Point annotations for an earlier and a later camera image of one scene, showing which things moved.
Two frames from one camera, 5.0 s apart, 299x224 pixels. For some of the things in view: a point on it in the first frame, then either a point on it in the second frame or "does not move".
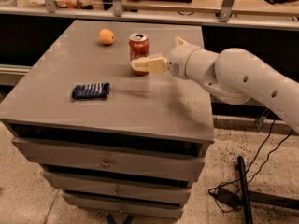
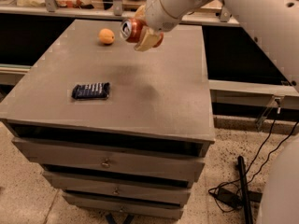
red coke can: x=139 y=47 → x=132 y=30
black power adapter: x=228 y=196 does not move
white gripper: x=179 y=61 → x=159 y=14
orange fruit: x=106 y=36 does not move
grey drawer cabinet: x=109 y=139 does not move
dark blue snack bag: x=94 y=91 does not move
